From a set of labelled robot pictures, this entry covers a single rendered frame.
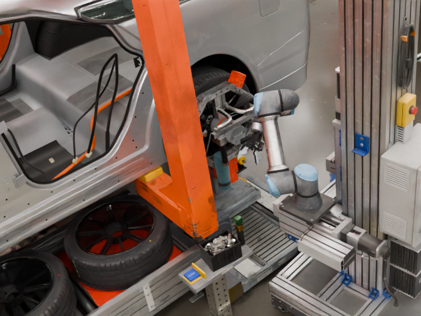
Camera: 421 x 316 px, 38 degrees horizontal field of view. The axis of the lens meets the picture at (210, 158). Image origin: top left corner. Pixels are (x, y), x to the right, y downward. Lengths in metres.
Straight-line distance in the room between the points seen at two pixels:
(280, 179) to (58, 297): 1.40
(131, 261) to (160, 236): 0.24
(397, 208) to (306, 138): 2.31
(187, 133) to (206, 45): 0.77
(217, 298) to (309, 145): 1.94
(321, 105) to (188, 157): 2.64
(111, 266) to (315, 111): 2.69
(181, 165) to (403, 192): 1.13
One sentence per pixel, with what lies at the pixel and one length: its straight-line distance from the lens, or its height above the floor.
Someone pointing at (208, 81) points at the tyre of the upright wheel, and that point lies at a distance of 3.82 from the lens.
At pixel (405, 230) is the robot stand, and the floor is 0.85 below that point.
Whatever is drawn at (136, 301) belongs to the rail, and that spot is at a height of 0.30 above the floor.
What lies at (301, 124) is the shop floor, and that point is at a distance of 5.42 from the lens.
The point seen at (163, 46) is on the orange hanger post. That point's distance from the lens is 2.90.
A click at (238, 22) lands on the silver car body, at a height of 1.43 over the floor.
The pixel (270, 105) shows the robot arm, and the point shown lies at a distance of 3.13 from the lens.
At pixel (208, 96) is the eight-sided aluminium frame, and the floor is 1.12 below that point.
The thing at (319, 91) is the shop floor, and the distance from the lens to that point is 5.90.
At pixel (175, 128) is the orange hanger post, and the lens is 3.10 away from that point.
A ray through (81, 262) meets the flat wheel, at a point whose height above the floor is 0.50.
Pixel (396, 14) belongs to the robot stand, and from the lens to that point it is 2.67.
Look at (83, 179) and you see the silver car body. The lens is 3.61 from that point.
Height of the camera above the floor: 2.94
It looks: 35 degrees down
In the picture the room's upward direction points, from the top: 10 degrees counter-clockwise
